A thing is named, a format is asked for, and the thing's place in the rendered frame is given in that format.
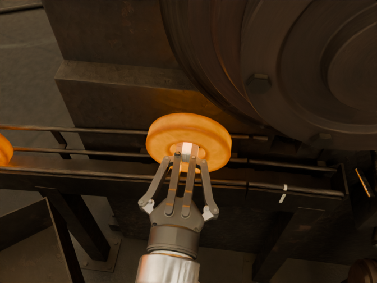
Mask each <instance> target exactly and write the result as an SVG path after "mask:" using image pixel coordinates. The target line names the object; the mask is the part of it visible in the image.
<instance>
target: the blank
mask: <svg viewBox="0 0 377 283"><path fill-rule="evenodd" d="M177 143H192V144H196V145H198V146H200V148H199V150H198V155H197V156H198V157H199V158H200V159H205V160H206V161H207V164H208V170H209V172H212V171H215V170H218V169H220V168H222V167H223V166H225V165H226V164H227V162H228V161H229V159H230V157H231V145H232V140H231V137H230V134H229V132H228V131H227V130H226V129H225V128H224V127H223V126H222V125H221V124H220V123H218V122H216V121H214V120H212V119H210V118H208V117H205V116H202V115H197V114H194V113H172V114H168V115H165V116H162V117H160V118H158V119H157V120H155V121H154V122H153V123H152V124H151V126H150V128H149V131H148V135H147V138H146V149H147V151H148V153H149V154H150V156H151V157H152V158H153V159H154V160H156V161H157V162H158V163H160V164H161V162H162V160H163V158H164V156H173V155H174V153H175V151H176V146H177ZM188 167H189V163H187V162H182V166H181V172H188Z"/></svg>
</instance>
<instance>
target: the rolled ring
mask: <svg viewBox="0 0 377 283"><path fill-rule="evenodd" d="M12 156H13V147H12V145H11V143H10V142H9V141H8V140H7V139H6V138H5V137H4V136H3V135H2V134H1V133H0V165H5V166H6V165H8V163H9V161H10V159H11V158H12Z"/></svg>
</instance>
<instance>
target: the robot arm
mask: <svg viewBox="0 0 377 283"><path fill-rule="evenodd" d="M198 150H199V146H198V145H196V144H192V143H177V146H176V151H175V153H174V155H173V156H164V158H163V160H162V162H161V164H160V166H159V168H158V170H157V172H156V174H155V176H154V178H153V180H152V182H151V184H150V186H149V189H148V191H147V193H146V194H145V195H144V196H143V197H142V198H141V199H140V200H139V201H138V204H139V207H140V210H141V211H142V212H146V213H147V214H148V215H149V218H150V222H151V228H150V234H149V240H148V246H147V249H146V251H147V253H148V254H144V255H143V256H142V257H141V258H140V261H139V266H138V270H137V275H136V281H135V283H199V282H198V279H199V271H200V269H199V267H200V264H199V263H198V262H197V261H195V260H196V259H197V255H198V250H199V239H200V231H201V230H202V228H203V227H204V223H205V222H207V221H209V220H211V219H213V220H216V219H217V218H218V215H219V209H218V207H217V205H216V203H215V201H214V200H213V194H212V187H211V183H210V177H209V170H208V164H207V161H206V160H205V159H200V158H199V157H198V156H197V155H198ZM182 162H187V163H189V164H188V172H187V180H186V187H185V193H184V197H182V198H179V197H177V192H178V185H179V180H180V173H181V166H182ZM171 166H173V167H172V174H171V180H170V185H169V189H168V195H167V198H165V199H164V200H163V201H162V202H161V203H160V204H159V205H158V206H157V207H156V208H155V209H154V206H155V203H154V202H155V200H156V198H157V196H158V194H159V191H160V189H161V187H162V185H163V183H164V181H165V178H166V176H167V174H168V172H169V169H170V167H171ZM197 168H198V169H199V170H200V175H201V183H202V187H203V195H204V202H205V207H204V210H203V212H204V214H201V213H200V211H199V209H198V207H197V206H196V204H195V202H194V201H193V200H192V196H193V191H194V182H195V174H196V169H197Z"/></svg>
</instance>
